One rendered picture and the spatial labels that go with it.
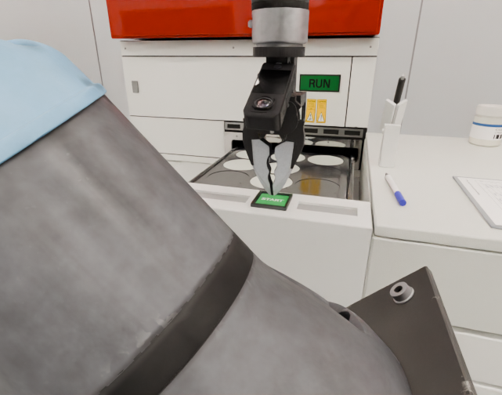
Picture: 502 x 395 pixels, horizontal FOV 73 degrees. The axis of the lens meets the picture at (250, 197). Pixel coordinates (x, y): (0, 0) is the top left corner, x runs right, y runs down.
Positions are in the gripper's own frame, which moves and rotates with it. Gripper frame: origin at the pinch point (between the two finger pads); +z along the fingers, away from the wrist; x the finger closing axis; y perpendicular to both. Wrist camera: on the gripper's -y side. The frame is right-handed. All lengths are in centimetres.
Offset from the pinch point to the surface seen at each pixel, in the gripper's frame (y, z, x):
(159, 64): 58, -16, 52
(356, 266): -4.0, 8.8, -13.6
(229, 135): 57, 5, 28
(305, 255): -4.1, 8.3, -6.3
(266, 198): 0.8, 2.1, 1.0
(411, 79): 207, -5, -46
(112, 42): 207, -29, 180
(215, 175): 26.7, 8.6, 20.4
